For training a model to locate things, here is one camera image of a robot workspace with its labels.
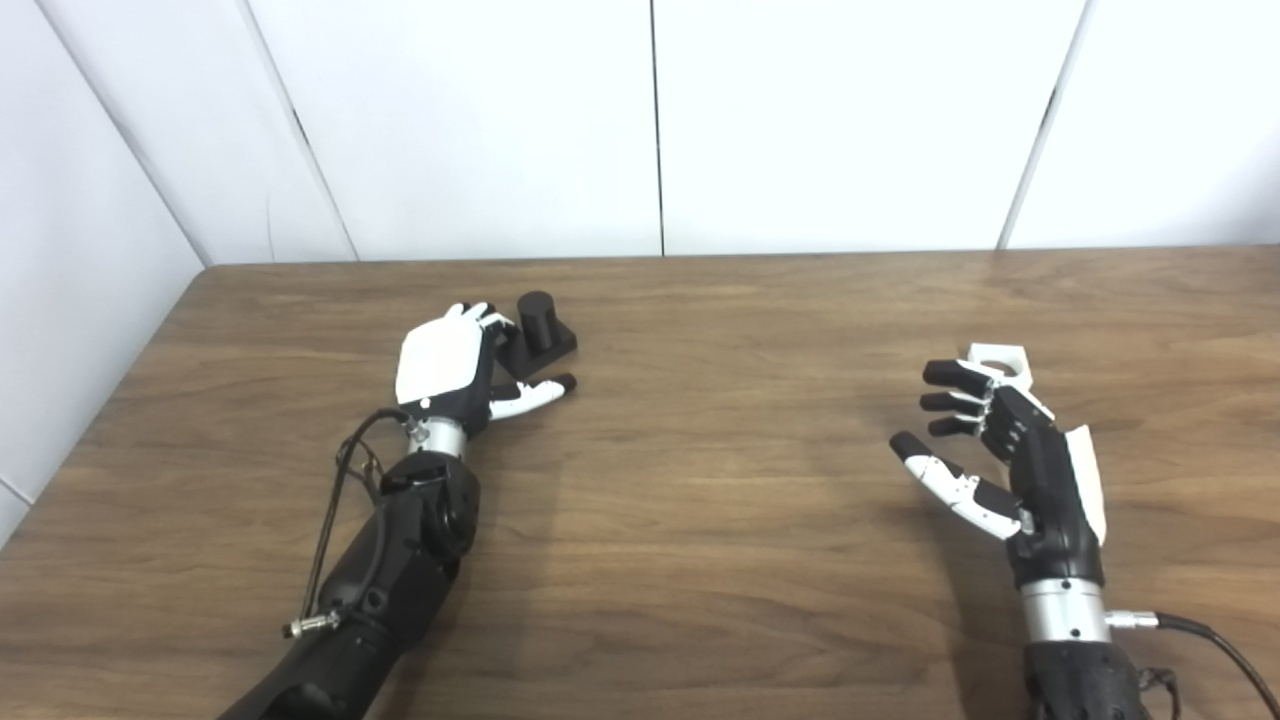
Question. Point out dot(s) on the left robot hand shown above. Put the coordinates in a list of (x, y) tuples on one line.
[(440, 365)]

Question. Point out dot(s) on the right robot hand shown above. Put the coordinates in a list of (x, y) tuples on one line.
[(1050, 490)]

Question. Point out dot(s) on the black peg with square base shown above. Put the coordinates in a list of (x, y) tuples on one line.
[(540, 325)]

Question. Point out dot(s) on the white square piece with hole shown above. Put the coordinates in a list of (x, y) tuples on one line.
[(1012, 356)]

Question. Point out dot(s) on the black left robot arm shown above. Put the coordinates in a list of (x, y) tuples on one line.
[(400, 560)]

